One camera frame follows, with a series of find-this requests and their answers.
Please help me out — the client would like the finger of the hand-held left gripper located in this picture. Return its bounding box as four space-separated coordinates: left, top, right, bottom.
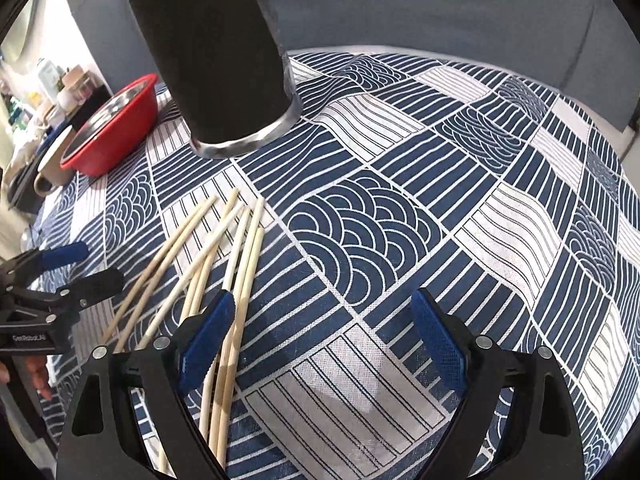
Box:
0 267 125 325
0 241 90 286

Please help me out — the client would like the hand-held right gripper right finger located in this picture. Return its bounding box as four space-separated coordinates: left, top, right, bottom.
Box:
410 287 586 480

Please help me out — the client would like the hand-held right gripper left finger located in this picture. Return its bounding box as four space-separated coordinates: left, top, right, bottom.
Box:
56 291 236 480

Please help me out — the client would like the pile of wooden chopsticks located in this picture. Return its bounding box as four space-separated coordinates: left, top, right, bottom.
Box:
100 189 266 480

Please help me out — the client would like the black cylindrical utensil holder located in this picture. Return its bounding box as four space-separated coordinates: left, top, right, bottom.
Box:
129 0 301 160

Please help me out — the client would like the person's left hand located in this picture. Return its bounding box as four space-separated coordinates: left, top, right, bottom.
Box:
0 355 53 401

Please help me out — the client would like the beige mug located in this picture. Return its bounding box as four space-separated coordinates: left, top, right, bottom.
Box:
34 125 76 197

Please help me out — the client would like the red bowl with steel liner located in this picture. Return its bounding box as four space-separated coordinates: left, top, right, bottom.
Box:
60 74 160 177

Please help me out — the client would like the dark cabinet with jars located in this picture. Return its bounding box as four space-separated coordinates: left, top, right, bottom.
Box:
55 62 113 128

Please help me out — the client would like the blue white patterned tablecloth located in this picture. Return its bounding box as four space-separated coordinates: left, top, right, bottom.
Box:
37 47 640 480

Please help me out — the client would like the grey sofa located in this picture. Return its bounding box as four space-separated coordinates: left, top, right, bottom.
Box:
57 0 640 131

